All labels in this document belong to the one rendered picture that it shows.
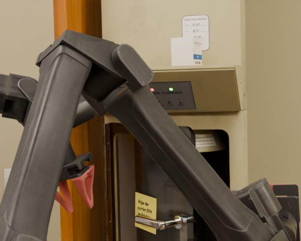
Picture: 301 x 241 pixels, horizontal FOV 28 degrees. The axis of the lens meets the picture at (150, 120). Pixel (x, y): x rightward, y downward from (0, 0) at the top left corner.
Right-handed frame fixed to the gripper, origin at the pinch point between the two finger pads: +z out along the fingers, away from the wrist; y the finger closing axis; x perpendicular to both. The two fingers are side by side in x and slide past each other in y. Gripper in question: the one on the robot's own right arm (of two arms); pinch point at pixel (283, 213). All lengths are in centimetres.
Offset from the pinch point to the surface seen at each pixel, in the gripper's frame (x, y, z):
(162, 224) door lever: 22.3, 0.5, -10.0
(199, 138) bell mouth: 18.5, 14.5, 15.4
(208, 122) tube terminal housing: 15.7, 18.3, 12.0
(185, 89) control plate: 19.0, 26.0, 4.3
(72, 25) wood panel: 44, 42, 7
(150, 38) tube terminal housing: 27.8, 38.1, 12.2
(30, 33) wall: 78, 47, 55
